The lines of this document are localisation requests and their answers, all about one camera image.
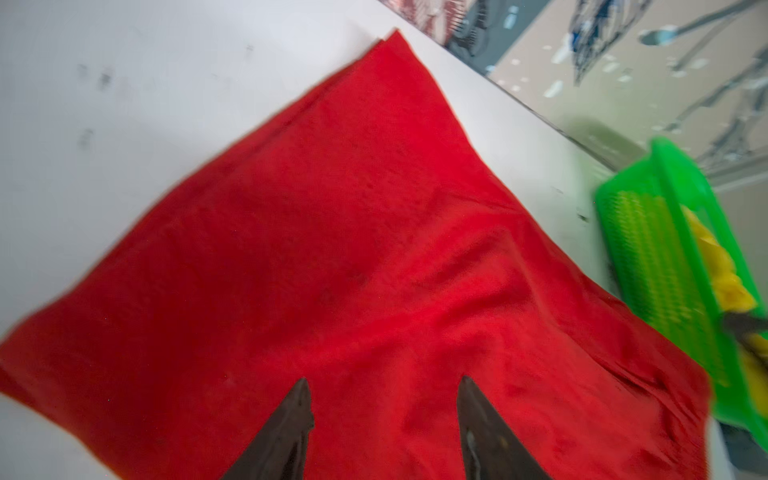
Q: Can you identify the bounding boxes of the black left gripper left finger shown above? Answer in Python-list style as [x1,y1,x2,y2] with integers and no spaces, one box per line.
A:
[222,378,315,480]

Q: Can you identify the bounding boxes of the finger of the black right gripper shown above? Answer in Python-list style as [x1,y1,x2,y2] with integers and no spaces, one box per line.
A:
[722,312,767,336]

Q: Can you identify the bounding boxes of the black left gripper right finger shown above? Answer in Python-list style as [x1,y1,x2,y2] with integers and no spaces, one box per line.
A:
[457,376,551,480]

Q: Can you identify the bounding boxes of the yellow shorts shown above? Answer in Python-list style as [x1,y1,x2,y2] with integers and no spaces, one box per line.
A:
[682,207,767,418]

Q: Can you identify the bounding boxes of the red shorts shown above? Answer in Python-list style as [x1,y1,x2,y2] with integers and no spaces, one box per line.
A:
[1,33,711,479]

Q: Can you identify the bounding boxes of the green plastic basket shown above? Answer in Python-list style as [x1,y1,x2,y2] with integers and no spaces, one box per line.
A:
[595,137,767,447]

